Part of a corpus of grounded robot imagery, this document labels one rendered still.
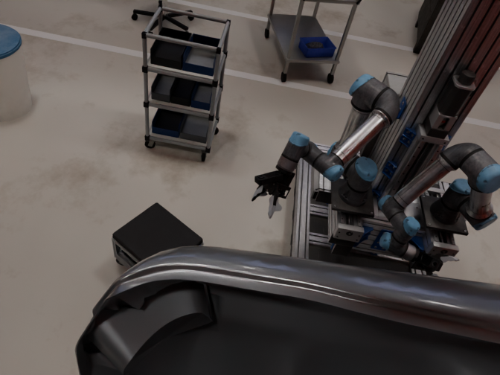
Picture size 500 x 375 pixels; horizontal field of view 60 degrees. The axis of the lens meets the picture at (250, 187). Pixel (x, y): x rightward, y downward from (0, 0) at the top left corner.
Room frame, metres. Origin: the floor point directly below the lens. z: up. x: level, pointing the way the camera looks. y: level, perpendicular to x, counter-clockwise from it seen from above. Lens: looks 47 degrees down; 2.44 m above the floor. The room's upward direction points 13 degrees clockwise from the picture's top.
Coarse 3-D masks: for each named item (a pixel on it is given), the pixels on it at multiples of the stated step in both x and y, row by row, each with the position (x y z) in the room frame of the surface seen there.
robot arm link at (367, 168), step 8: (352, 160) 1.62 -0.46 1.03; (360, 160) 1.62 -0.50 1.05; (368, 160) 1.63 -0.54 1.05; (352, 168) 1.59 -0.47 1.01; (360, 168) 1.56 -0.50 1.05; (368, 168) 1.58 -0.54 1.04; (376, 168) 1.60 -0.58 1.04; (352, 176) 1.57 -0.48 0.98; (360, 176) 1.54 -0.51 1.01; (368, 176) 1.54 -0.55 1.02; (352, 184) 1.56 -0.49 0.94; (360, 184) 1.54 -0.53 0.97; (368, 184) 1.55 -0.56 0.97
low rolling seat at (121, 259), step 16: (160, 208) 1.60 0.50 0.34; (128, 224) 1.44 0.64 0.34; (144, 224) 1.46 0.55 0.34; (160, 224) 1.49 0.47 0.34; (176, 224) 1.51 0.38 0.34; (112, 240) 1.35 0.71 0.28; (128, 240) 1.33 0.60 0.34; (144, 240) 1.35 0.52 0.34; (160, 240) 1.38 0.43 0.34; (176, 240) 1.40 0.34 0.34; (192, 240) 1.42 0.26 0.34; (128, 256) 1.37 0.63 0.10; (144, 256) 1.25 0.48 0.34
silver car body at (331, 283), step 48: (144, 288) 0.44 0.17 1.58; (192, 288) 0.49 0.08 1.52; (240, 288) 0.44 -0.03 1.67; (288, 288) 0.45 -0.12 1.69; (336, 288) 0.45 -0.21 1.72; (384, 288) 0.47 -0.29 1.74; (432, 288) 0.48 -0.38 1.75; (480, 288) 0.50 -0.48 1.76; (96, 336) 0.35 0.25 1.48; (144, 336) 0.37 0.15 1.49; (192, 336) 0.45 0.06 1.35; (240, 336) 0.46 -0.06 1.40; (288, 336) 0.46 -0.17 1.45; (336, 336) 0.47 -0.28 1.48; (384, 336) 0.48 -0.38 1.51; (432, 336) 0.50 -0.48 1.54; (480, 336) 0.38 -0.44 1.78
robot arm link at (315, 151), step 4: (312, 144) 1.38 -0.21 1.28; (312, 148) 1.36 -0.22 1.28; (316, 148) 1.36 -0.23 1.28; (308, 152) 1.33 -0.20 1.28; (312, 152) 1.34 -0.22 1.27; (316, 152) 1.34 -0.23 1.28; (320, 152) 1.35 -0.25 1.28; (304, 156) 1.33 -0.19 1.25; (308, 156) 1.33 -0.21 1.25; (312, 156) 1.33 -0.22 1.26; (316, 156) 1.32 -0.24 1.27; (308, 160) 1.32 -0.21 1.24; (312, 160) 1.32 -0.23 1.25
